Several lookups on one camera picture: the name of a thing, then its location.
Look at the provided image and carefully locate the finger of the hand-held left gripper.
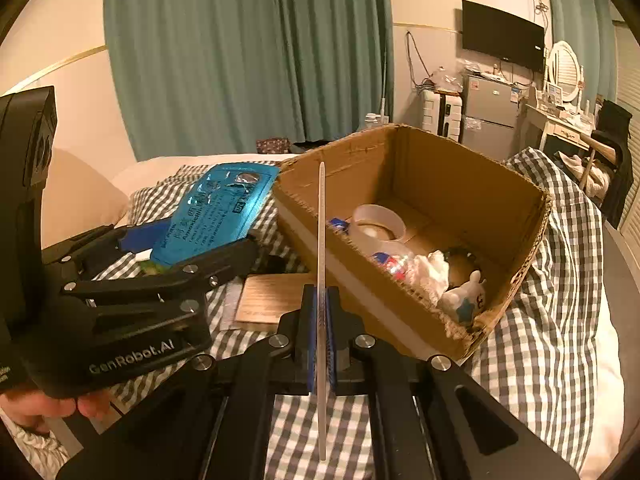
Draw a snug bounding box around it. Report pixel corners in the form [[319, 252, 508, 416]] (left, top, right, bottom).
[[61, 239, 262, 312], [42, 223, 171, 282]]

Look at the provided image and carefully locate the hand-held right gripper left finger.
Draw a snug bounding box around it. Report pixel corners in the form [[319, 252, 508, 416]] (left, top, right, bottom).
[[55, 282, 321, 480]]

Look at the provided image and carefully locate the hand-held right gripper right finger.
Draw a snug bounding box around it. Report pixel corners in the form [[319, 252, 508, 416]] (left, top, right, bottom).
[[324, 285, 581, 480]]

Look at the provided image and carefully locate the blue medicine packet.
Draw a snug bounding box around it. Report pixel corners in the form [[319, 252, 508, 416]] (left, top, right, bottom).
[[150, 161, 281, 268]]

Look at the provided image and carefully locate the thin white board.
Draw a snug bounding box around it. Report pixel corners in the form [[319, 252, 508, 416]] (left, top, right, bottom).
[[315, 160, 330, 462]]

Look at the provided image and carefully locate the plastic bottle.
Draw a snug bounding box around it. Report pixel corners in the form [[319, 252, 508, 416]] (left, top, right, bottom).
[[370, 240, 416, 281]]

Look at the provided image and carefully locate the white plastic wrapper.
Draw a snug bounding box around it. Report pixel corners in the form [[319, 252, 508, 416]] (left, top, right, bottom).
[[407, 250, 451, 301]]

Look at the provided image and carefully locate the white tape roll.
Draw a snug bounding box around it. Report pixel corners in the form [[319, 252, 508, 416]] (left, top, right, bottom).
[[350, 204, 407, 242]]

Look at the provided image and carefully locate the white bunny toy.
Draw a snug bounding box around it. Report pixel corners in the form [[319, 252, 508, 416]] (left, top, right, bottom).
[[437, 270, 488, 328]]

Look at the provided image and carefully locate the cardboard box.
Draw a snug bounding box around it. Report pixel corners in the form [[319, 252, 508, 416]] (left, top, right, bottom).
[[274, 124, 553, 367]]

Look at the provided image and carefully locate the person's left hand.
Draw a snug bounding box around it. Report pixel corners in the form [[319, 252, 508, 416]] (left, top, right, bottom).
[[0, 387, 124, 436]]

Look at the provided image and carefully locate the patterned bag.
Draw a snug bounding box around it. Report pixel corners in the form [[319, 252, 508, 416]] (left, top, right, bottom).
[[256, 137, 292, 155]]

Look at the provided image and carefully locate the green curtain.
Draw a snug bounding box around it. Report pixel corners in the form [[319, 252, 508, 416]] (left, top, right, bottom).
[[277, 0, 396, 143], [542, 0, 616, 106], [102, 0, 301, 161]]

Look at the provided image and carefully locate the checked blanket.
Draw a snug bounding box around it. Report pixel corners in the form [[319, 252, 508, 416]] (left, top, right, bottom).
[[0, 147, 608, 480]]

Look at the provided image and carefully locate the white pole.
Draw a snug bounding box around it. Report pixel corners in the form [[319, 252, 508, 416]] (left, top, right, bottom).
[[379, 50, 390, 117]]

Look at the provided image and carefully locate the white suitcase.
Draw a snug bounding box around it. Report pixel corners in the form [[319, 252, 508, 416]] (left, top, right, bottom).
[[419, 90, 465, 142]]

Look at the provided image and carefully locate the silver fridge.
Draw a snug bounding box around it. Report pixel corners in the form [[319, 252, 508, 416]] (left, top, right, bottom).
[[460, 74, 523, 161]]

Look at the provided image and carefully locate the clear plastic bag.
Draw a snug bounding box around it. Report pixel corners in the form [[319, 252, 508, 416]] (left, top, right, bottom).
[[430, 67, 463, 93]]

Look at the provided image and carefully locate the white clothes pile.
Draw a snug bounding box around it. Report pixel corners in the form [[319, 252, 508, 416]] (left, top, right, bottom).
[[557, 152, 608, 196]]

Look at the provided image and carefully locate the white dressing table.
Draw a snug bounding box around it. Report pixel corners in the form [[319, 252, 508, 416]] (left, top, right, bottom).
[[522, 100, 598, 161]]

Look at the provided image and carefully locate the wooden chair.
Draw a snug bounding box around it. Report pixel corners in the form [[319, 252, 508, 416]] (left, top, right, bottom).
[[580, 132, 621, 191]]

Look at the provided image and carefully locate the black television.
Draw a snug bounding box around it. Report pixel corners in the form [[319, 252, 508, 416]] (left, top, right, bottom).
[[461, 0, 546, 73]]

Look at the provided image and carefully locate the black jacket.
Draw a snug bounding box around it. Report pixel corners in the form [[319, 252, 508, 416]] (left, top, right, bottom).
[[592, 100, 633, 228]]

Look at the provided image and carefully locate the oval white mirror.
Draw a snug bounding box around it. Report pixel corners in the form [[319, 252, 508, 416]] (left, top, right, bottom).
[[547, 41, 586, 106]]

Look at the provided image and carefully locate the white louvered wardrobe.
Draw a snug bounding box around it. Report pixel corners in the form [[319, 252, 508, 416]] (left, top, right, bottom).
[[612, 20, 640, 231]]

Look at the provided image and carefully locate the wall cable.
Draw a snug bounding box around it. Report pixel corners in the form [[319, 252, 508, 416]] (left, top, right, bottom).
[[404, 30, 436, 92]]

